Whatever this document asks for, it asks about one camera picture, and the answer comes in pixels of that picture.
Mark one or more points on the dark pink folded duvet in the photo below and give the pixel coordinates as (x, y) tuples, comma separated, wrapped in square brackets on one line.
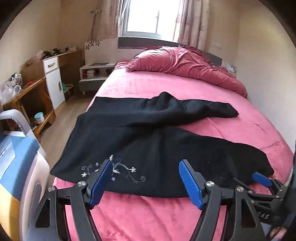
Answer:
[(186, 61)]

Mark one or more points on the wooden desk shelf unit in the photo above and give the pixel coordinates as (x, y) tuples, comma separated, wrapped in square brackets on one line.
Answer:
[(35, 97)]

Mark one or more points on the blue white storage box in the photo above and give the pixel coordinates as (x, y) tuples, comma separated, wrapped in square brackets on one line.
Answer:
[(24, 176)]

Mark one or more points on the grey white bedside table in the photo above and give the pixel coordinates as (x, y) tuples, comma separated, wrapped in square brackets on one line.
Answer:
[(92, 76)]

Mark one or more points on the floral beige right curtain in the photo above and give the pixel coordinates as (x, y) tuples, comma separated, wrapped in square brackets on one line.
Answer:
[(193, 22)]

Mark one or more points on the white cabinet with drawer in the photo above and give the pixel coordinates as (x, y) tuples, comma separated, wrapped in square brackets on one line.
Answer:
[(53, 81)]

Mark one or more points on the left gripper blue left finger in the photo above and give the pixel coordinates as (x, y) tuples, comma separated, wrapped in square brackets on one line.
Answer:
[(97, 182)]

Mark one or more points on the white teal lidded pot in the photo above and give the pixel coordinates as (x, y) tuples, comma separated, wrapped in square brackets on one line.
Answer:
[(39, 118)]

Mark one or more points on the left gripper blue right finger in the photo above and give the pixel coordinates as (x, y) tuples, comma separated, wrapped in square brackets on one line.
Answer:
[(193, 182)]

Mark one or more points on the right hand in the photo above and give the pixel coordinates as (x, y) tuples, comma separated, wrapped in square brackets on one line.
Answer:
[(276, 233)]

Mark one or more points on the pink bed sheet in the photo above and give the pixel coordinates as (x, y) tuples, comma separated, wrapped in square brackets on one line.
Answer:
[(134, 217)]

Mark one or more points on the floral beige left curtain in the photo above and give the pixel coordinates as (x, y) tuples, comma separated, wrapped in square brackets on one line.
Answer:
[(106, 19)]

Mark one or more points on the floral beige curtain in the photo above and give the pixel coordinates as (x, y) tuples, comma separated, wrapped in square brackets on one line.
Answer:
[(106, 19), (193, 22)]

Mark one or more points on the black embroidered pants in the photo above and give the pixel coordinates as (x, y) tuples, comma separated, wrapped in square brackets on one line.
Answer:
[(146, 141)]

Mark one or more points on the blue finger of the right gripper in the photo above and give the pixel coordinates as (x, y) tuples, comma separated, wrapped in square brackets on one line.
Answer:
[(262, 180)]

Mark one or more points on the dark grey headboard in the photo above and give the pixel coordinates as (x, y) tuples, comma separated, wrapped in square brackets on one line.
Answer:
[(148, 43)]

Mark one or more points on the bright window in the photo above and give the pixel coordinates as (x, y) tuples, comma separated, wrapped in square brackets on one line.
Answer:
[(152, 19)]

